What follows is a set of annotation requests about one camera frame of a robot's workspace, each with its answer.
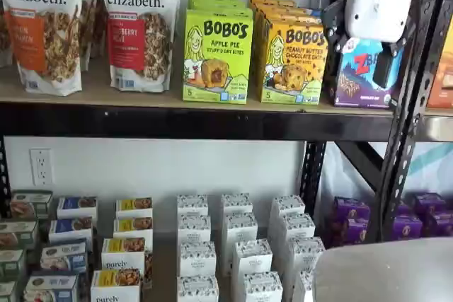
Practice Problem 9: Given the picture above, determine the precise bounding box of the tan particleboard shelf board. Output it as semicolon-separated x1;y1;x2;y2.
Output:
0;64;394;114
0;188;328;302
423;105;453;119

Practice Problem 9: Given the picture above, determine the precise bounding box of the white wall outlet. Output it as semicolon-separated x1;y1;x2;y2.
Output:
29;148;52;187

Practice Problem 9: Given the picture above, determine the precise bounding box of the red label granola bag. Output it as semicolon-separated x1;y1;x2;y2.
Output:
98;0;175;92

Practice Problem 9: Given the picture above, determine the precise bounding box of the green label food box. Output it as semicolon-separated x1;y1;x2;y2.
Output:
0;220;40;250
9;190;54;220
0;248;28;281
0;280;19;302

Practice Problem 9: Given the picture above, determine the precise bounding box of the black shelf rail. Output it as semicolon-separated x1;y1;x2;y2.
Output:
0;0;447;246

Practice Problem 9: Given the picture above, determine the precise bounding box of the large orange snack box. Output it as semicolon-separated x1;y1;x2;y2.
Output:
426;0;453;109

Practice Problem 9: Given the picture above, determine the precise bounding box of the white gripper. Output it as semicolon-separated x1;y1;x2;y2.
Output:
321;0;418;89

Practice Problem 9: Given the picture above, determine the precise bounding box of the blue label granola box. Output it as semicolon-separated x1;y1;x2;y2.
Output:
23;273;80;302
56;195;98;220
40;241;88;274
47;216;94;243

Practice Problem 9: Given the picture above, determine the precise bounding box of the white patterned pantry box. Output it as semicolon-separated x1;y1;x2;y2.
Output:
268;195;306;246
176;274;219;302
292;269;318;302
280;212;316;243
287;236;326;274
222;211;258;277
176;194;209;219
221;192;253;216
176;214;212;245
231;238;273;278
242;270;283;302
179;240;217;279

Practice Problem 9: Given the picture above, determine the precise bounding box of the white granola bag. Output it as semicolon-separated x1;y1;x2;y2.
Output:
0;0;16;69
79;0;102;71

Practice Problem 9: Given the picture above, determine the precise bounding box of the white plastic sheet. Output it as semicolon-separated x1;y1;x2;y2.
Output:
324;141;453;211

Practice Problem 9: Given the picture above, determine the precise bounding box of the black metal shelving rack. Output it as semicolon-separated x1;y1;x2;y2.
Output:
336;0;453;211

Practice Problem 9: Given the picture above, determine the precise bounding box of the purple snack box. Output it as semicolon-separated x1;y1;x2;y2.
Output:
423;210;453;238
390;213;425;243
328;217;370;248
413;192;447;215
333;195;372;221

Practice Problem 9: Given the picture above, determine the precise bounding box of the green Bobo's apple pie box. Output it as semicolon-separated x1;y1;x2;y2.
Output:
186;0;249;12
181;8;256;105

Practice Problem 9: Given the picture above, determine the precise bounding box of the yellow label granola box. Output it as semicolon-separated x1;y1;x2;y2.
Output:
115;197;154;219
113;216;154;241
101;237;154;271
90;268;143;302

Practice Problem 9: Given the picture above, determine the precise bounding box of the orange Bobo's peanut butter box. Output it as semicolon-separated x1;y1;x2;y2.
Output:
260;24;326;105
255;14;323;30
251;4;309;18
246;0;297;8

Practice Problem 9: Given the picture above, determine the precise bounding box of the orange label granola bag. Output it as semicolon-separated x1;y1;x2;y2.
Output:
0;0;84;98

